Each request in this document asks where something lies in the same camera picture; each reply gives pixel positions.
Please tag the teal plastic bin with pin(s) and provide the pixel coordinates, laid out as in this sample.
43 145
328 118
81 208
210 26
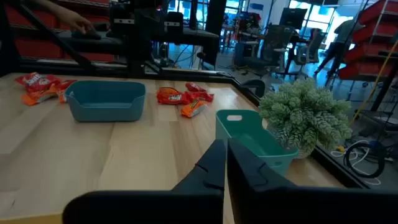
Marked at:
248 137

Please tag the dark blue plastic bin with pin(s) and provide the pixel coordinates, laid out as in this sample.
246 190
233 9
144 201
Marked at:
105 112

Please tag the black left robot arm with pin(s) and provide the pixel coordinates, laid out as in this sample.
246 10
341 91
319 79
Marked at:
136 37

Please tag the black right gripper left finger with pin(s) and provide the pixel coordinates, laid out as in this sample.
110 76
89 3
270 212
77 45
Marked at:
186 205

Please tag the black aluminium table frame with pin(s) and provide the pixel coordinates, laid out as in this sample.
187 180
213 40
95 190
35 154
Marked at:
202 75

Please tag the orange candy pack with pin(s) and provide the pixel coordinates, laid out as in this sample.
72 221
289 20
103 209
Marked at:
193 109
62 98
34 99
172 96

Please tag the black monitor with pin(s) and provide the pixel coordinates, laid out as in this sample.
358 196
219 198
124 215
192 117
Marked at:
293 18

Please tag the black office chair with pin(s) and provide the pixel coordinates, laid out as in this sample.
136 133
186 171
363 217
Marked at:
275 40
312 46

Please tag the person's forearm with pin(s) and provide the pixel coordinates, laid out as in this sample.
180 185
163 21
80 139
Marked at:
53 6

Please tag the person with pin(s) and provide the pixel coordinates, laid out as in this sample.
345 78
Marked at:
342 34

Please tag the red storage bin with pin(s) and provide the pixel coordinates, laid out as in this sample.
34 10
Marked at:
360 55
373 32
28 49
376 11
357 71

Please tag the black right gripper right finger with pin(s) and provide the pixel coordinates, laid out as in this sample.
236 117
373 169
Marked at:
280 205

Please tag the black desk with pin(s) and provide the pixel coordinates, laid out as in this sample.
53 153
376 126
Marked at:
199 39

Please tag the artificial green potted plant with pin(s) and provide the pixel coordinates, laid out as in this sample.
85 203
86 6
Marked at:
304 115

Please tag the person's hand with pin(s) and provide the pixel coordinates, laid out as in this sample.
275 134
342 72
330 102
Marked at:
73 20

